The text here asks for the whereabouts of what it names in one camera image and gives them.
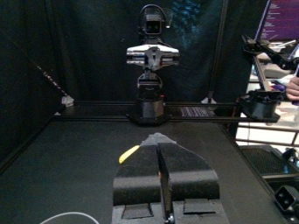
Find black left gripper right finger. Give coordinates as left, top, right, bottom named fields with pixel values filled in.
left=156, top=142, right=230, bottom=224

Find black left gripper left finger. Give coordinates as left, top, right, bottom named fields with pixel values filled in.
left=112, top=142, right=164, bottom=224

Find yellow toy fries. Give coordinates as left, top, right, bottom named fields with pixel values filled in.
left=117, top=144, right=141, bottom=165

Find person's hand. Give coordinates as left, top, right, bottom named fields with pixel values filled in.
left=284, top=75, right=299, bottom=102

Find black mesh tray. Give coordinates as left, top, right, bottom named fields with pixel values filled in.
left=238, top=144, right=299, bottom=179

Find purple monitor screen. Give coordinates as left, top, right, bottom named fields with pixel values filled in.
left=254, top=0, right=299, bottom=42

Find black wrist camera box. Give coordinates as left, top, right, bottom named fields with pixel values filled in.
left=142, top=13, right=164, bottom=37

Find black camera cable loop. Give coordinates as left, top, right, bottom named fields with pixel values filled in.
left=137, top=3, right=173, bottom=30

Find black frame post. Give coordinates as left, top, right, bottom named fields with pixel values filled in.
left=208, top=0, right=229, bottom=102

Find white cable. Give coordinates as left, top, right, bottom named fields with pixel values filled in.
left=38, top=211, right=101, bottom=224

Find white corner bracket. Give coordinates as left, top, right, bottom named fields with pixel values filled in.
left=200, top=96, right=218, bottom=105
left=59, top=94, right=75, bottom=108

